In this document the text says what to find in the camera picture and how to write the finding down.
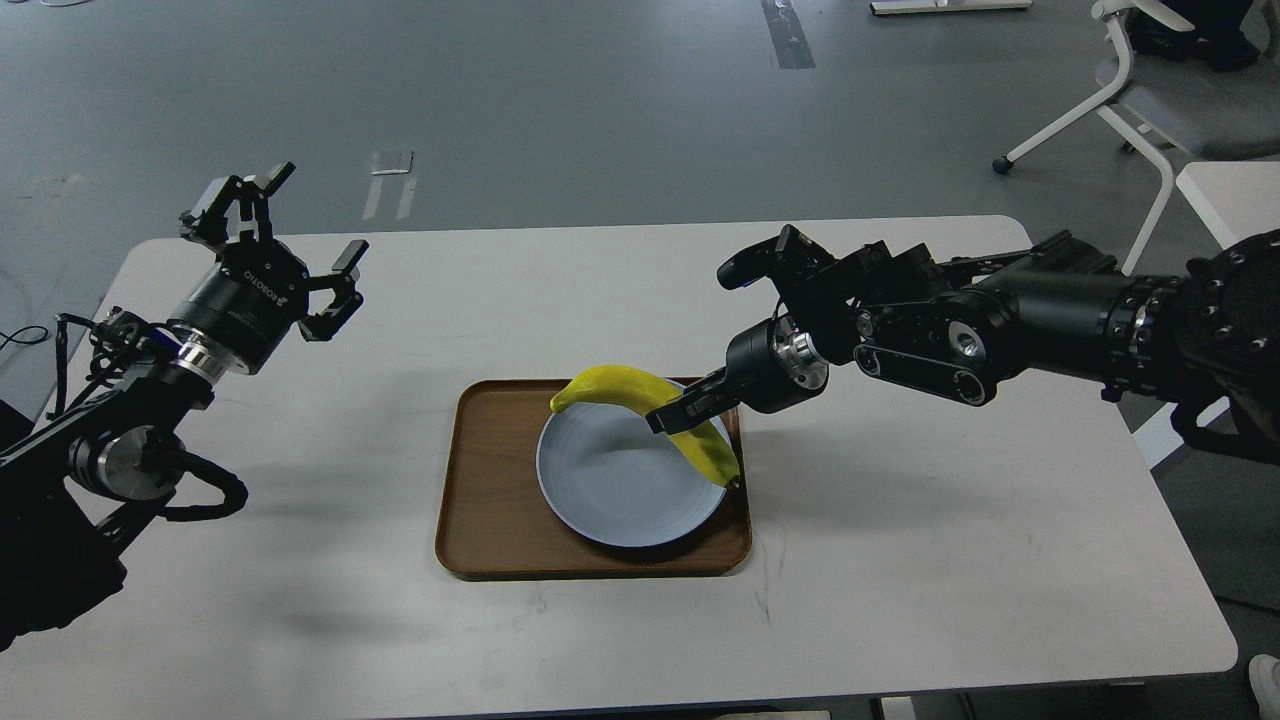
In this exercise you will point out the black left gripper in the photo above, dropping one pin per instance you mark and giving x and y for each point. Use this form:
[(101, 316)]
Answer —
[(257, 288)]

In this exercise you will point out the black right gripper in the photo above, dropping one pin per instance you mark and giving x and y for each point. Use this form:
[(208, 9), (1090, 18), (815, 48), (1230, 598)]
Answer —
[(769, 367)]

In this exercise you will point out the yellow banana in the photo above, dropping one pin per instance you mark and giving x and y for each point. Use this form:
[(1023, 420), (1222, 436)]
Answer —
[(643, 392)]

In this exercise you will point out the light blue plate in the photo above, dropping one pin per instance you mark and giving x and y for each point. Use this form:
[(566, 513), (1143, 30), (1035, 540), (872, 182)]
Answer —
[(606, 476)]

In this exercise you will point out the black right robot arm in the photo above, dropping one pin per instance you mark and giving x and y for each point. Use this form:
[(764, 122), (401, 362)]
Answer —
[(1206, 341)]

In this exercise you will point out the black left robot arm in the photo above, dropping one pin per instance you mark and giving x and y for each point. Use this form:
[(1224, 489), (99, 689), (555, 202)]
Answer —
[(108, 461)]

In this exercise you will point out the brown wooden tray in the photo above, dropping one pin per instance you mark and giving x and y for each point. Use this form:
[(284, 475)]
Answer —
[(494, 524)]

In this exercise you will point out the white office chair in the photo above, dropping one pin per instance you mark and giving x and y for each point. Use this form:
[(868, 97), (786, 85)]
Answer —
[(1212, 116)]

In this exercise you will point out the white side table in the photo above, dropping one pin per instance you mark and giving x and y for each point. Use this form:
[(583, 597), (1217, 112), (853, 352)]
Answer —
[(1234, 199)]

